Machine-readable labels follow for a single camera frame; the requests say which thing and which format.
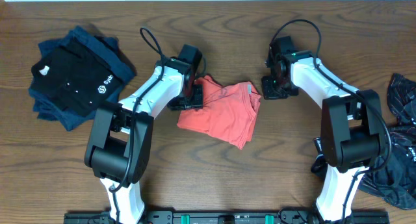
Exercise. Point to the black folded polo shirt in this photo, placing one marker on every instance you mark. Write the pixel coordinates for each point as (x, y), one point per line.
(73, 76)

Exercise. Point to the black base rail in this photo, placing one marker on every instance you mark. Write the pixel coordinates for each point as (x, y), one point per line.
(287, 216)

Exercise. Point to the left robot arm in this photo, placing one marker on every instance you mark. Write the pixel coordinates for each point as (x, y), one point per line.
(118, 149)

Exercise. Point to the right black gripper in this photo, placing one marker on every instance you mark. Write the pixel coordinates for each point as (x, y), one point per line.
(269, 95)

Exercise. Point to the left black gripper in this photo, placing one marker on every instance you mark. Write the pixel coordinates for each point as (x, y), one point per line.
(197, 103)

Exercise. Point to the navy folded shirt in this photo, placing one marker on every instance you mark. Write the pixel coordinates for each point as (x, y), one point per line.
(106, 48)

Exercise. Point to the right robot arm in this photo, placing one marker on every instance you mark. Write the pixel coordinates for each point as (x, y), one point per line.
(352, 131)

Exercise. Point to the red soccer t-shirt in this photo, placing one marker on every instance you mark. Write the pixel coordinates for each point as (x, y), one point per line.
(229, 113)

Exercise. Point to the black patterned jersey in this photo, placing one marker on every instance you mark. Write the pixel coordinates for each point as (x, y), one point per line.
(396, 183)

